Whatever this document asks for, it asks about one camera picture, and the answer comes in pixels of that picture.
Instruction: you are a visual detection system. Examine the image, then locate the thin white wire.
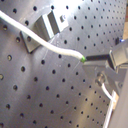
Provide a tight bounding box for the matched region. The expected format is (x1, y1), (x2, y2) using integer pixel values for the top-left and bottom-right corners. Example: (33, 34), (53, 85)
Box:
(100, 82), (115, 102)

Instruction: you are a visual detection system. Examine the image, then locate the grey metal cable clip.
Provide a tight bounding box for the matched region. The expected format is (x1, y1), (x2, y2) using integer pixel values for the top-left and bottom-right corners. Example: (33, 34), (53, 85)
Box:
(21, 10), (68, 53)

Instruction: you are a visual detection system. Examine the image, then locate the perforated metal breadboard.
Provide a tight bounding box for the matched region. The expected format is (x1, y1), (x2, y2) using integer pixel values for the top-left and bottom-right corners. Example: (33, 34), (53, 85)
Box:
(0, 0), (127, 128)

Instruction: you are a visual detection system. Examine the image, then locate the black gripper finger with green tip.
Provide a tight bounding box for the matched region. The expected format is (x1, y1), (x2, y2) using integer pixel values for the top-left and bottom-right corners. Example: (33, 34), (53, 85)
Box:
(80, 54), (110, 63)

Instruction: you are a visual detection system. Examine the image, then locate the white cable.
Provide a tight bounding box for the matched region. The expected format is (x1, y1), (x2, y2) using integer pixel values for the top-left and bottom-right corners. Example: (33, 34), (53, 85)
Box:
(0, 10), (86, 62)

